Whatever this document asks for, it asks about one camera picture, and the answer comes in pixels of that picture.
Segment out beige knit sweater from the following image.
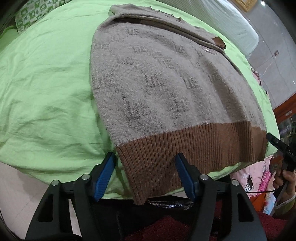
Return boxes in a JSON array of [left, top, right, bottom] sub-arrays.
[[90, 4, 267, 205]]

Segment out red sleeve right forearm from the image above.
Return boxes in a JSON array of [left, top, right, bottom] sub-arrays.
[[256, 193, 296, 241]]

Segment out right hand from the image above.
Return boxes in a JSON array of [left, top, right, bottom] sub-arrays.
[[273, 168, 295, 204]]

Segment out pink floral blanket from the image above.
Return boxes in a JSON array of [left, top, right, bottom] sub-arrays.
[[230, 70, 280, 215]]

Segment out green bed sheet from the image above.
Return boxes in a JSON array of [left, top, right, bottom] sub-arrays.
[[1, 1, 266, 199]]

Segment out striped grey headboard cushion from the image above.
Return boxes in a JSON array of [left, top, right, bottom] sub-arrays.
[[162, 0, 259, 59]]

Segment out gold framed flower painting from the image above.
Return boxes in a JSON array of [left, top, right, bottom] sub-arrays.
[[230, 0, 257, 13]]

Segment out green white patterned pillow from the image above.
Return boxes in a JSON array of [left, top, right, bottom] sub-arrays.
[[15, 0, 71, 34]]

